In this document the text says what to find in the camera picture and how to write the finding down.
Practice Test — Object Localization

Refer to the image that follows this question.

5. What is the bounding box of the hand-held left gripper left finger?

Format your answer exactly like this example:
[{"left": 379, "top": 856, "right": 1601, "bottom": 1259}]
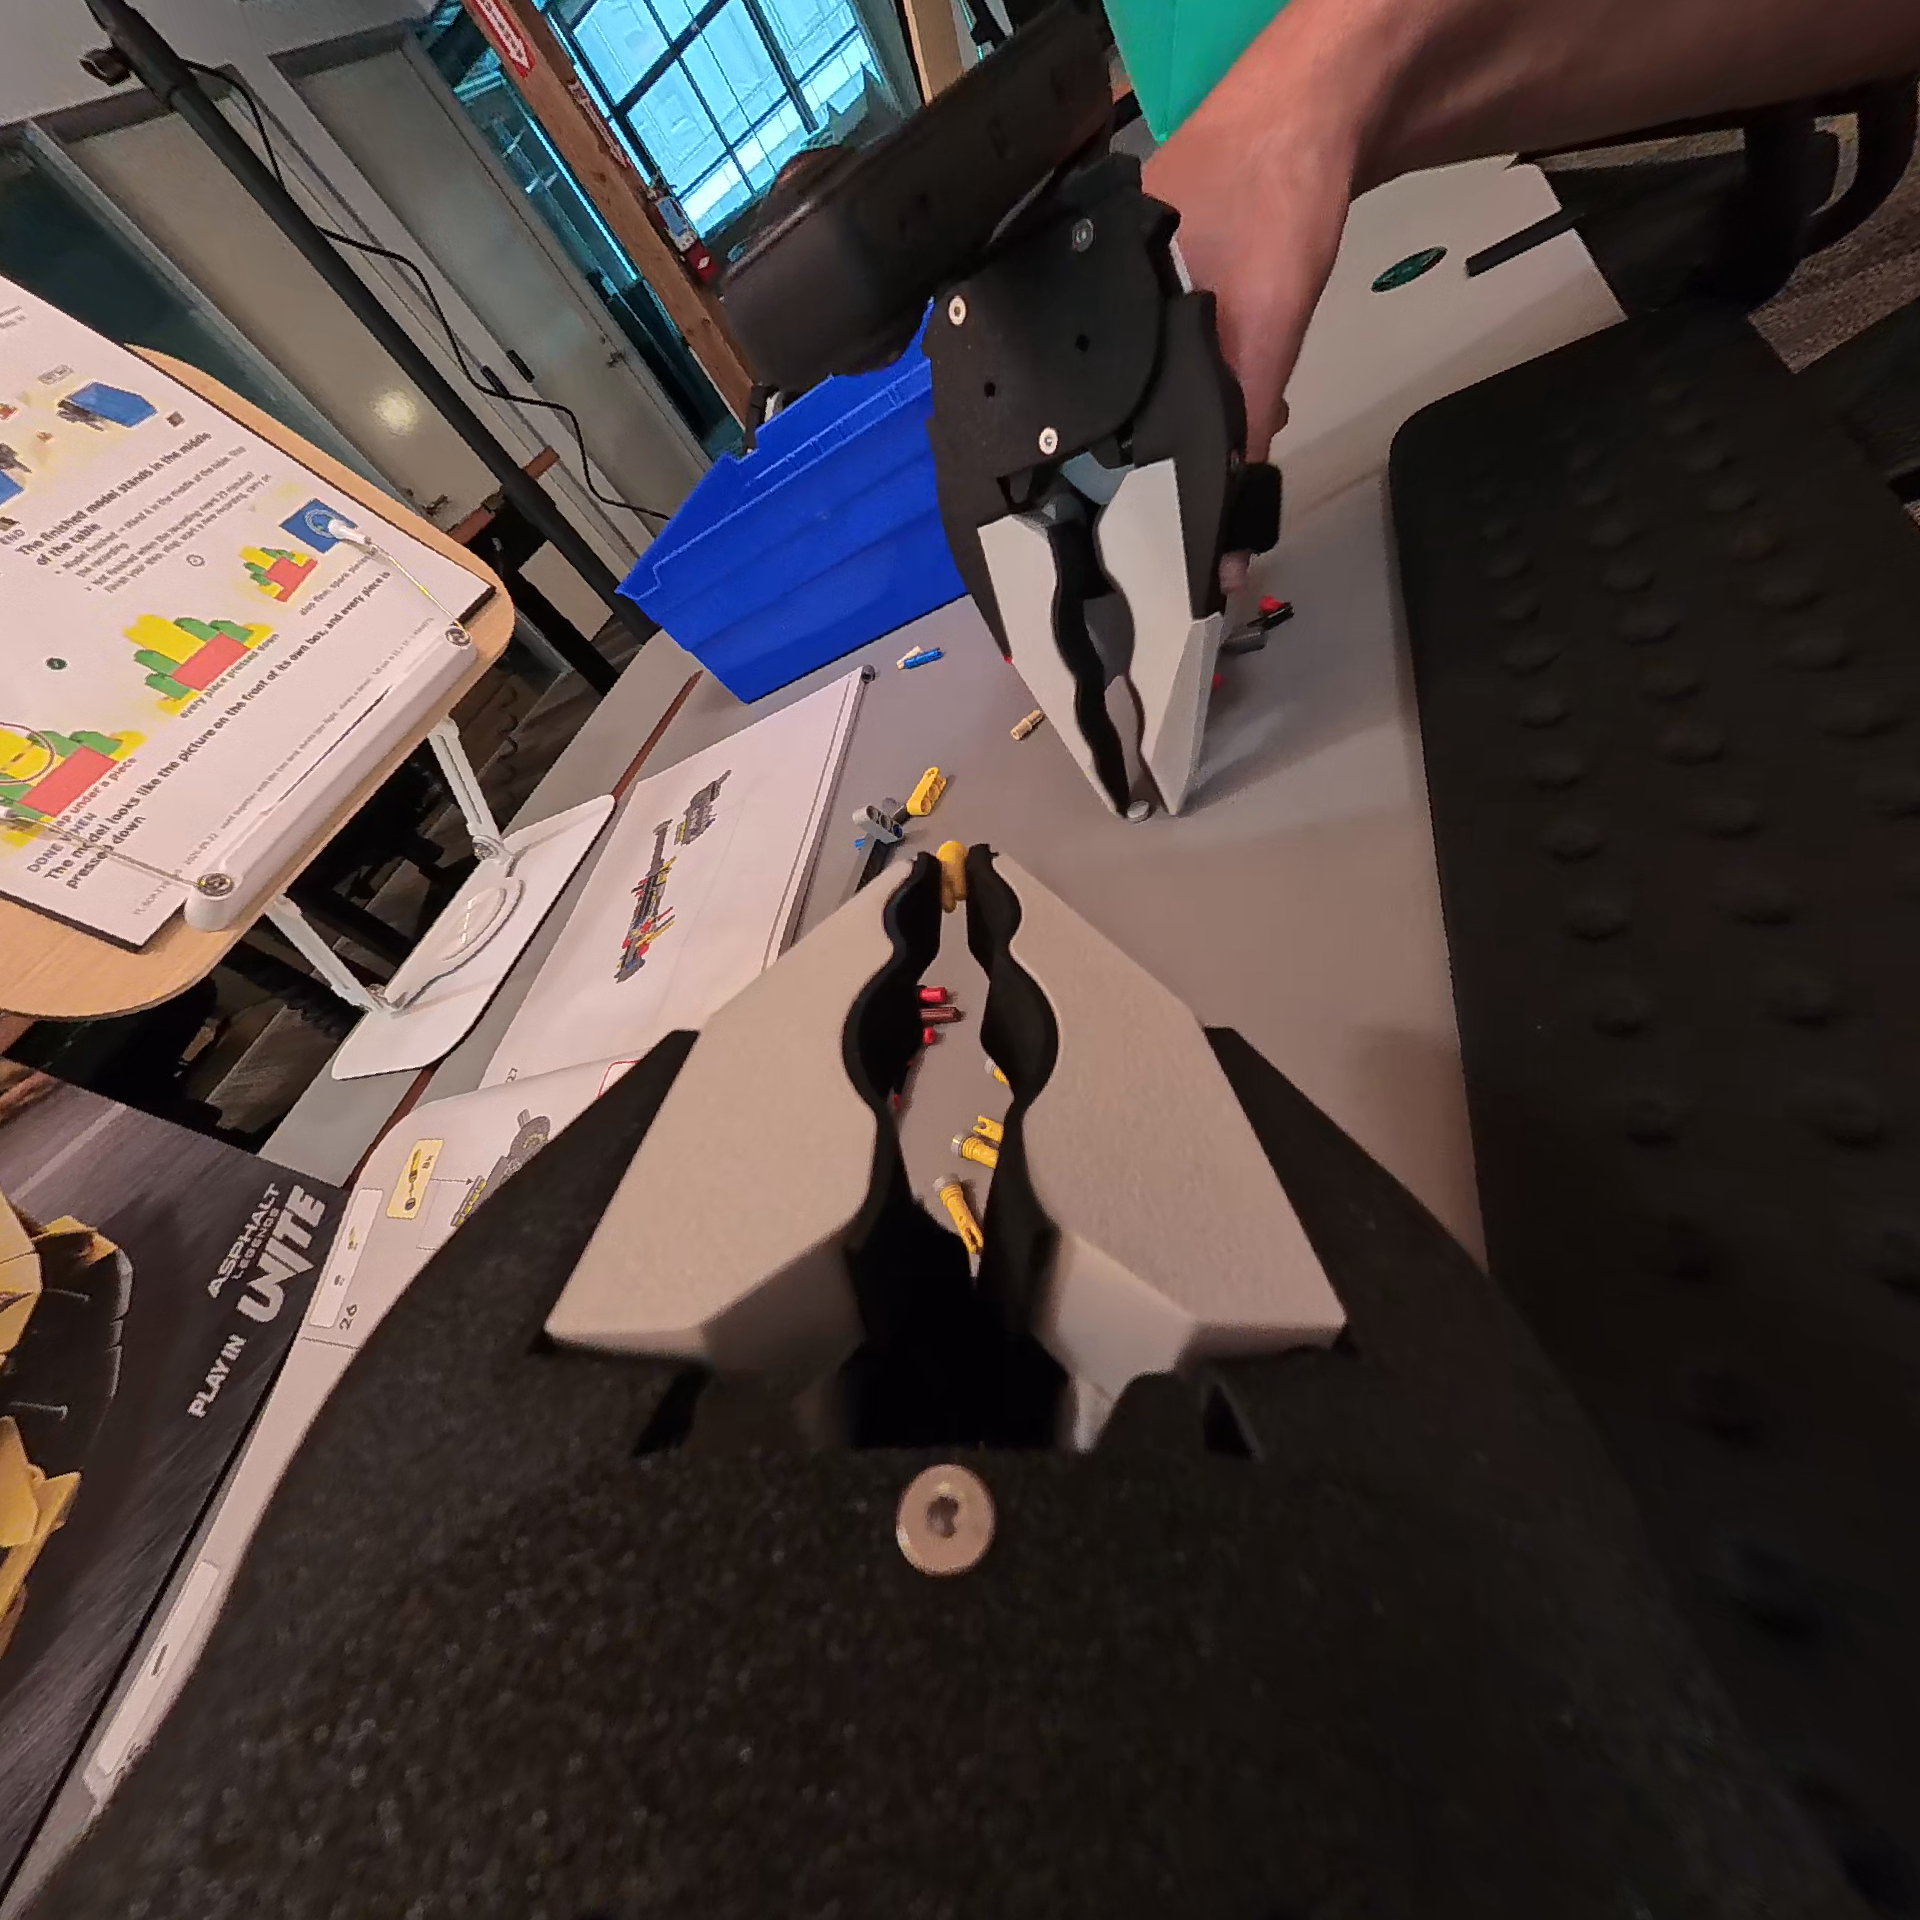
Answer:
[{"left": 541, "top": 858, "right": 944, "bottom": 1449}]

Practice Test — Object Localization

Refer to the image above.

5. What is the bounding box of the blue plastic bin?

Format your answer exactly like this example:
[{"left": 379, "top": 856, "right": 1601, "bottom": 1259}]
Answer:
[{"left": 613, "top": 314, "right": 977, "bottom": 705}]

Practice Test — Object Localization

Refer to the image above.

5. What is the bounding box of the black dimpled mat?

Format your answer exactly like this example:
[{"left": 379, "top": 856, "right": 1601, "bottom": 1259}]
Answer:
[{"left": 1385, "top": 306, "right": 1920, "bottom": 1920}]

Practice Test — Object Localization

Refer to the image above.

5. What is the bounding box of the black cable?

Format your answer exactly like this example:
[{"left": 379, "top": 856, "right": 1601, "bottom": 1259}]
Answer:
[{"left": 314, "top": 224, "right": 678, "bottom": 528}]

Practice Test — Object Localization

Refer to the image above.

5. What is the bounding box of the toy car set box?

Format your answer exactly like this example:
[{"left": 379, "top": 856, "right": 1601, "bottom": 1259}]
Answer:
[{"left": 0, "top": 1073, "right": 350, "bottom": 1863}]

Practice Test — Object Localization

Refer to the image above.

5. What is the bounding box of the black flat strip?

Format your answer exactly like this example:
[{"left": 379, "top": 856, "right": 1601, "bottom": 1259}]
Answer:
[{"left": 1464, "top": 211, "right": 1590, "bottom": 277}]

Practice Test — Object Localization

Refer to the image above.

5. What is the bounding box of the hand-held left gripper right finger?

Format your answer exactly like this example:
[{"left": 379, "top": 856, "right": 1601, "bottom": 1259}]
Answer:
[{"left": 960, "top": 854, "right": 1348, "bottom": 1458}]

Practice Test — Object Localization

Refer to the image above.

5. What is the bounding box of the person's right hand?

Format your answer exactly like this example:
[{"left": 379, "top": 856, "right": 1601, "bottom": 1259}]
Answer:
[{"left": 1139, "top": 72, "right": 1385, "bottom": 469}]

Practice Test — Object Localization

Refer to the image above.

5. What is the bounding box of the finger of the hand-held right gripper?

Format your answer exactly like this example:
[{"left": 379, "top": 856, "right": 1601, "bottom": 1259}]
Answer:
[
  {"left": 973, "top": 511, "right": 1142, "bottom": 823},
  {"left": 1098, "top": 457, "right": 1223, "bottom": 821}
]

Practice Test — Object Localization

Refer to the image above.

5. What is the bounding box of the building instruction booklet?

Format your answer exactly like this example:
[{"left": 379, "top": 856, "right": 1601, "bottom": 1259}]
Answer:
[{"left": 60, "top": 666, "right": 879, "bottom": 1825}]

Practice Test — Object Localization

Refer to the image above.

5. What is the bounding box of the pile of yellow toy pins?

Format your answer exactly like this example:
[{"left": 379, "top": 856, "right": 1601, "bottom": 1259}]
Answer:
[{"left": 935, "top": 1057, "right": 1009, "bottom": 1260}]

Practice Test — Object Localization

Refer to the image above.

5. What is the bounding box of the wooden book stand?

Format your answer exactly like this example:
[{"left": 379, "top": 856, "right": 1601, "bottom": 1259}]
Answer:
[{"left": 0, "top": 344, "right": 619, "bottom": 1083}]

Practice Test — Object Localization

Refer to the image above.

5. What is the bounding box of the scatter of small toy pins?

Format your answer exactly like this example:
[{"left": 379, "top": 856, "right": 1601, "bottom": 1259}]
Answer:
[{"left": 1212, "top": 592, "right": 1301, "bottom": 696}]

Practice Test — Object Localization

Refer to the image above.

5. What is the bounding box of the wooden pillar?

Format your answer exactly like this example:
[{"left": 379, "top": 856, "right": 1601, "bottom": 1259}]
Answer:
[{"left": 463, "top": 0, "right": 760, "bottom": 430}]

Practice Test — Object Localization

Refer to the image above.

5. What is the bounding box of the person's right forearm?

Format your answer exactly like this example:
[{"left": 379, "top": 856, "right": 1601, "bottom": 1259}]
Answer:
[{"left": 1303, "top": 0, "right": 1920, "bottom": 198}]

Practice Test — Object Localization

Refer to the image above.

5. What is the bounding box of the black stand pole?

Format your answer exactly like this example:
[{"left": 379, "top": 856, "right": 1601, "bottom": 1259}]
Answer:
[{"left": 81, "top": 0, "right": 662, "bottom": 640}]

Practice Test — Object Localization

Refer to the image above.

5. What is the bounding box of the long black toy beam assembly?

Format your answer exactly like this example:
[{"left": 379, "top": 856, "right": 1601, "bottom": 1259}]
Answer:
[{"left": 845, "top": 764, "right": 950, "bottom": 903}]

